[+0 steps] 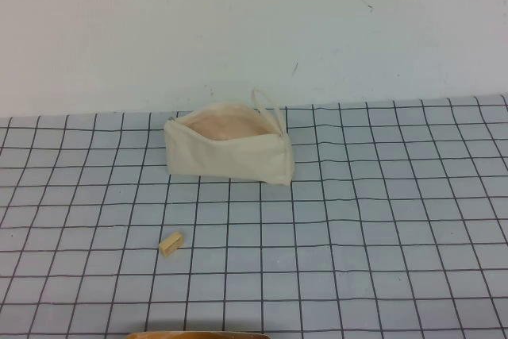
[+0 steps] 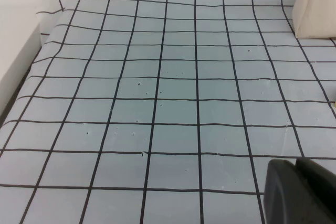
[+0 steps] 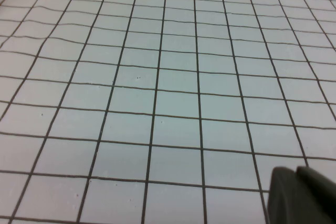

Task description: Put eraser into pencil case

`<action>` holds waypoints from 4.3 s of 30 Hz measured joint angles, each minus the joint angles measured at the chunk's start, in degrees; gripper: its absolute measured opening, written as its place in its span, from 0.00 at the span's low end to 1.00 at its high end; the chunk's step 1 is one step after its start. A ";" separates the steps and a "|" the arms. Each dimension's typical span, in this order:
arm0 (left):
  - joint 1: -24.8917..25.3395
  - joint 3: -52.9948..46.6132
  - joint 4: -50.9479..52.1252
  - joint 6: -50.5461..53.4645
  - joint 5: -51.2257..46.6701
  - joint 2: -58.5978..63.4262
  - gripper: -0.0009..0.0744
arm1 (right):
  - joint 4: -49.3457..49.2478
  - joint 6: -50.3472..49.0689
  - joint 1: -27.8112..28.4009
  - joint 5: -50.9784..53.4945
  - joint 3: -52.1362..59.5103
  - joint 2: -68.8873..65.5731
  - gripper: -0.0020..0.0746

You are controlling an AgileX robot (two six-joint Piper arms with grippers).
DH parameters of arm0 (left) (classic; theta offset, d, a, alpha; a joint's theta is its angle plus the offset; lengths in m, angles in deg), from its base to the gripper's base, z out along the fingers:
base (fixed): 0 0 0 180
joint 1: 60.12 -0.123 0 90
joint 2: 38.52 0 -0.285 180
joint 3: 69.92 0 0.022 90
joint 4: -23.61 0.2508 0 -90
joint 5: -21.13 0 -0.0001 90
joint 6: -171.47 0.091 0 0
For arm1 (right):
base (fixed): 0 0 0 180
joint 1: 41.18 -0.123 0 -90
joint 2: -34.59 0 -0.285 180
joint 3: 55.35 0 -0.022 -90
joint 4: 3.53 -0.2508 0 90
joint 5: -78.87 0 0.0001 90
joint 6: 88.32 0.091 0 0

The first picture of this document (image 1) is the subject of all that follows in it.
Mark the small beige eraser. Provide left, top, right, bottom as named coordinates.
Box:
left=158, top=230, right=183, bottom=256

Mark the brown curved object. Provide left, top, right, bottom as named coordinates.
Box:
left=125, top=330, right=271, bottom=339

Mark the cream fabric pencil case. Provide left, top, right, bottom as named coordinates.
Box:
left=164, top=87, right=295, bottom=187

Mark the blue grid tablecloth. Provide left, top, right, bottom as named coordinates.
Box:
left=0, top=94, right=508, bottom=339

